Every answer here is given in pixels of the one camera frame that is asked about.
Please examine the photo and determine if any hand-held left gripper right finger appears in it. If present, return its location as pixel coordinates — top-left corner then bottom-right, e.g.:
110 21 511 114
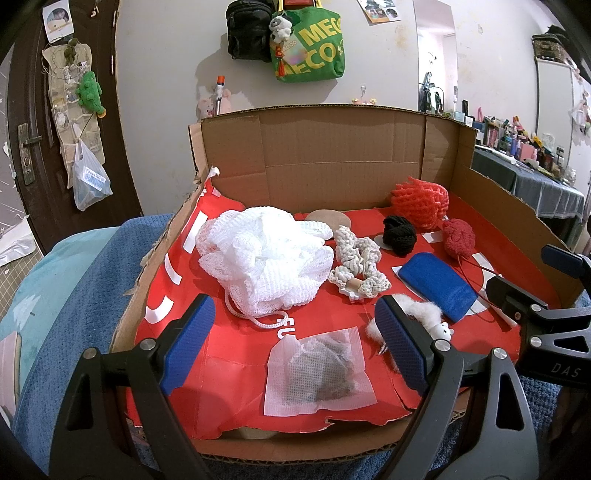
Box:
374 295 541 480

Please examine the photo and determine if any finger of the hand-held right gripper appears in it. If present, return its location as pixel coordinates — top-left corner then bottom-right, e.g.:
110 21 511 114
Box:
486 274 591 352
541 244 591 280

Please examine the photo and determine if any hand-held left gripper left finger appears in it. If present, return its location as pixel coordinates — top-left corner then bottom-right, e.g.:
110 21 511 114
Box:
50 293 217 480

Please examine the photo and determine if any fluffy white scrunchie with bow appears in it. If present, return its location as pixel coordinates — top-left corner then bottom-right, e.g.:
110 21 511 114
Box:
367 295 455 365

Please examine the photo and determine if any red knitted ball with cord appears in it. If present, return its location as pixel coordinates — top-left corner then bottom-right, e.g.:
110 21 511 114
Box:
442 218 522 330

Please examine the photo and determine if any translucent sachet packet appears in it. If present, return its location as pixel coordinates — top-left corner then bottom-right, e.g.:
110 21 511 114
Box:
263 325 378 417

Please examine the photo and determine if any white crocheted scrunchie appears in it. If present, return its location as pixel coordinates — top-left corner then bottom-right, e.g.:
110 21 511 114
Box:
329 225 393 305

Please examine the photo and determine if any black yarn ball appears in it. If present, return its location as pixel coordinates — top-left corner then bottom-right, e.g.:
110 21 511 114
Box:
382 215 417 258

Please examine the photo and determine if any white mesh bath pouf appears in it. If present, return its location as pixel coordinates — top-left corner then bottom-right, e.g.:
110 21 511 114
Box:
194 207 334 330

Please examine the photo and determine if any beige round pad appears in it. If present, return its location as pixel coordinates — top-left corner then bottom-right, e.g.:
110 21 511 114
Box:
306 209 354 232

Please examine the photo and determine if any red printed cardboard box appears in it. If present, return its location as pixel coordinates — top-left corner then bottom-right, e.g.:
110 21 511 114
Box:
108 104 587 464

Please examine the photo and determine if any table with grey cloth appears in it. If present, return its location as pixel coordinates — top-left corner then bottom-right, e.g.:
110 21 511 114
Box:
471 148 586 245

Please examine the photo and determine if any blue knitted blanket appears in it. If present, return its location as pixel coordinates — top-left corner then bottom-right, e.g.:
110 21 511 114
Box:
11 212 591 480

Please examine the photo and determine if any row of cosmetic bottles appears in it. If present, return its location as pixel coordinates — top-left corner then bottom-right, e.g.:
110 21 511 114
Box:
455 99 580 183

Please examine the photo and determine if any white hanging plush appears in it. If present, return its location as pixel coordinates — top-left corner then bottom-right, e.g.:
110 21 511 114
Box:
569 92 591 137

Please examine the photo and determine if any white wardrobe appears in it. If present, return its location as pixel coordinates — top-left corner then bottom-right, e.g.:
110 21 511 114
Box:
536 58 591 185

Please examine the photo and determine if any light blue printed bedsheet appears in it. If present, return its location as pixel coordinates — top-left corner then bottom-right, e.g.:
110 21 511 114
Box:
0 228 121 416

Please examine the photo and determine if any clear plastic bag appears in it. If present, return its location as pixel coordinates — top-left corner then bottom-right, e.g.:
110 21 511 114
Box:
71 138 114 212

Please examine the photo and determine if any dark wooden door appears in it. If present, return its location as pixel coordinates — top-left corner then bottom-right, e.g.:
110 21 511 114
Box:
0 0 144 257

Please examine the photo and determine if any silver foil sheet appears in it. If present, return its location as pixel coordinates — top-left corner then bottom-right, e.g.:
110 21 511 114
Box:
0 217 37 267

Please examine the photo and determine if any patterned storage case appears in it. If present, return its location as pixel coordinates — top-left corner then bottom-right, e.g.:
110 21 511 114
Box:
532 34 578 63

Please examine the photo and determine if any black cloth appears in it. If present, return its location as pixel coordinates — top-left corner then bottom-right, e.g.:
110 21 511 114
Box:
545 23 587 79

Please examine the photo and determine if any pale pink plush toy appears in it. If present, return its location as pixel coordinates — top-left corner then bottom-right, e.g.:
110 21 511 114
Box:
196 90 218 121

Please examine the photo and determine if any green plush frog toy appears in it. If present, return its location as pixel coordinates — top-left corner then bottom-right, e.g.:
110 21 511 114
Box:
76 71 108 118

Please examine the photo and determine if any beige hanging door organiser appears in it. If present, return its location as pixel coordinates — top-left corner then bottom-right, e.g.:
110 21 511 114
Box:
41 41 108 190

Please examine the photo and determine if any green tote bag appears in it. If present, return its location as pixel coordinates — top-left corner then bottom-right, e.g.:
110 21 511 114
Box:
272 4 346 84

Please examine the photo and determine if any iridescent hanging tag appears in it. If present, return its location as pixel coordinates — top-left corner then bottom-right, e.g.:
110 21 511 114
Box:
284 44 308 70

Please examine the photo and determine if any black backpack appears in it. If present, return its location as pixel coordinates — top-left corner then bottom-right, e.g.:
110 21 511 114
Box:
225 0 277 63

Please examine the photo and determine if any metal door handle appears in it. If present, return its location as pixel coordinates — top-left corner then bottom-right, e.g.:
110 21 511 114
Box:
17 122 44 186

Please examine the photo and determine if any wall mirror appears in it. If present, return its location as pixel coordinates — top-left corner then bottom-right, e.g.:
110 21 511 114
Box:
412 0 460 116

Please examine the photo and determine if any wall photo collage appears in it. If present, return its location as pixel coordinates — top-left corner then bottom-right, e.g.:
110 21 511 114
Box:
356 0 402 25

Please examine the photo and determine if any panda plush keychain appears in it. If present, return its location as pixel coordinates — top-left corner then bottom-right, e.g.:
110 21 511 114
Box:
269 14 294 44

